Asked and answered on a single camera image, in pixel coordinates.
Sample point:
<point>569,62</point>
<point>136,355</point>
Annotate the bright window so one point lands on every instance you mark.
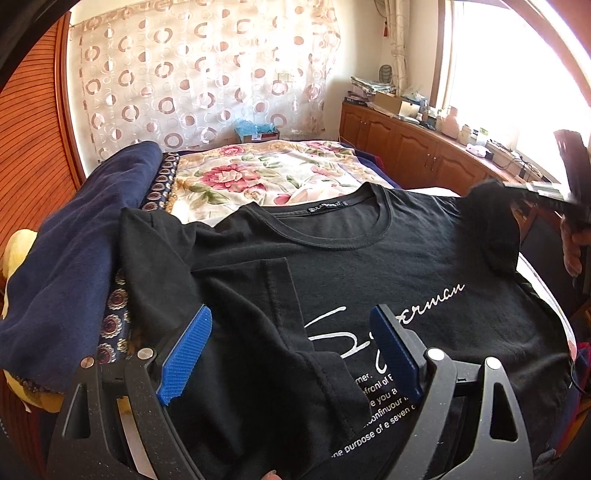
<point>508,69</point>

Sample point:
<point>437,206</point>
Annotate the person's right hand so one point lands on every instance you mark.
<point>579,249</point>

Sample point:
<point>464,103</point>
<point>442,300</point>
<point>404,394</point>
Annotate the wooden cabinet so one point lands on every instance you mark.
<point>415,143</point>

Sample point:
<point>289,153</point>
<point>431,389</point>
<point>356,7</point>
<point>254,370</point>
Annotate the navy medallion patterned cloth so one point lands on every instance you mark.
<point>159,184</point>

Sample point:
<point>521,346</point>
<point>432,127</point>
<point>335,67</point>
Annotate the floral bedsheet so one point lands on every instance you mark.
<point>231,175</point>

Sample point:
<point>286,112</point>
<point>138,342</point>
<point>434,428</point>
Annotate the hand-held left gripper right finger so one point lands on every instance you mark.
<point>392,350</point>

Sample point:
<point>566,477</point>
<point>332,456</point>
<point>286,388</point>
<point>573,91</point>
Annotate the cream window curtain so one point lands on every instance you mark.
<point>415,46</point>

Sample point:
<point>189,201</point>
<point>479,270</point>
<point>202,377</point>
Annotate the circle patterned sheer curtain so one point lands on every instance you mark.
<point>184,69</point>

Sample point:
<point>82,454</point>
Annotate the black printed t-shirt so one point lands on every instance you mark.
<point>323,258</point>

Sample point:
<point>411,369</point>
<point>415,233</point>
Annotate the navy blanket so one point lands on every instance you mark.
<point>378,166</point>

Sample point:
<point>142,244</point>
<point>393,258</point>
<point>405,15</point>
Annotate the light blue plastic bag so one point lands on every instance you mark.
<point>251,127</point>

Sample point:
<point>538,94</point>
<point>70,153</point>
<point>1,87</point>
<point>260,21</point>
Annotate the yellow cloth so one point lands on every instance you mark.
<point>16,249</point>

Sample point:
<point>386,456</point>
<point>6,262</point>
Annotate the white jug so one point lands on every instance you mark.
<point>451,121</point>

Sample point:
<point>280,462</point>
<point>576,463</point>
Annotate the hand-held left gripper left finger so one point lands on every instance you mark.
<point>184,355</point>

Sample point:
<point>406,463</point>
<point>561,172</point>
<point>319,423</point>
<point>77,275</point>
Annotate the small cardboard box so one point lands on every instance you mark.
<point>265,137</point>

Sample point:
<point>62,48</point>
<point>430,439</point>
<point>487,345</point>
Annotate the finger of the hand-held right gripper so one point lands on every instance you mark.
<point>540,190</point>

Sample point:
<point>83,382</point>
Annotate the open cardboard box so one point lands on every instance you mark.
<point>392,104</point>

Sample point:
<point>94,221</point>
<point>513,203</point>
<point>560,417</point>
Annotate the wooden slatted wardrobe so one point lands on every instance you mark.
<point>37,138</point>

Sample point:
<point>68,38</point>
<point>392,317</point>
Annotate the navy blue cloth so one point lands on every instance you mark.
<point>69,240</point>

